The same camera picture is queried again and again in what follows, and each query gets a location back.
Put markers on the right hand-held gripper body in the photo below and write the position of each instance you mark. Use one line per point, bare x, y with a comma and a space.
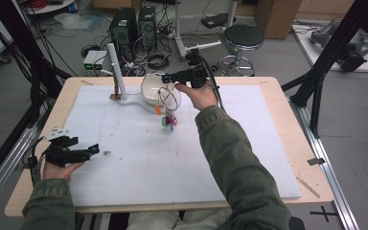
191, 75

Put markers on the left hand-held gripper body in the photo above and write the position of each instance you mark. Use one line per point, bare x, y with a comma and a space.
64, 155

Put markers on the white eggshell bowl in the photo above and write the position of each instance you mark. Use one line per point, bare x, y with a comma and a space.
150, 93

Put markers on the small colourful toy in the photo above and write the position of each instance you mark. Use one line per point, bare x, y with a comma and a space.
169, 121

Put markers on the person's left hand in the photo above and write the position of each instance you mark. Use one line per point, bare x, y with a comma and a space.
59, 171

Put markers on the person's right hand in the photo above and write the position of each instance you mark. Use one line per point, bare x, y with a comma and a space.
201, 96

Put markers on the white foam mat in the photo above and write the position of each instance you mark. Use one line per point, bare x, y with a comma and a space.
134, 166

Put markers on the white jewelry stand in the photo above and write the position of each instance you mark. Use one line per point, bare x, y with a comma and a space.
116, 68

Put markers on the small black computer tower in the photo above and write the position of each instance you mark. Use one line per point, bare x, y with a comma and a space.
147, 27

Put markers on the flat black device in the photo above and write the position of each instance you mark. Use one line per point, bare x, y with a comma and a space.
217, 20

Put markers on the black round stool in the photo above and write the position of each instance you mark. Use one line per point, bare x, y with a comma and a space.
242, 38

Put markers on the large black computer tower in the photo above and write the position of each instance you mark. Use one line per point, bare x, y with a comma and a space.
123, 28

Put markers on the small white box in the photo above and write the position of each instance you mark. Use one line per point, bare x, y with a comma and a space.
100, 60
90, 60

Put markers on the brown cardboard box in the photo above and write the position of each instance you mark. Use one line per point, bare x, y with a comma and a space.
278, 17

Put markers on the person's legs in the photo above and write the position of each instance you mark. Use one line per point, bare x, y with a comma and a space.
172, 220

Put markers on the clear plastic sheet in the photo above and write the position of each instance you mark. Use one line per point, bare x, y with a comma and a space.
76, 19

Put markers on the round white table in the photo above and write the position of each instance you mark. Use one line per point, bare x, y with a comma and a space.
49, 6

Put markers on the white board with grey device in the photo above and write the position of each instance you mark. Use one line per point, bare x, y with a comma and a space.
341, 48

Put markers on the thin wooden stick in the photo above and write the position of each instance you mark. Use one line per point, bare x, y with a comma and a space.
308, 188

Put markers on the white desk frame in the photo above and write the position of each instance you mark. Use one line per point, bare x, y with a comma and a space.
182, 38

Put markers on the black metal frame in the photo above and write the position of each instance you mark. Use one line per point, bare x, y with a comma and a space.
329, 54

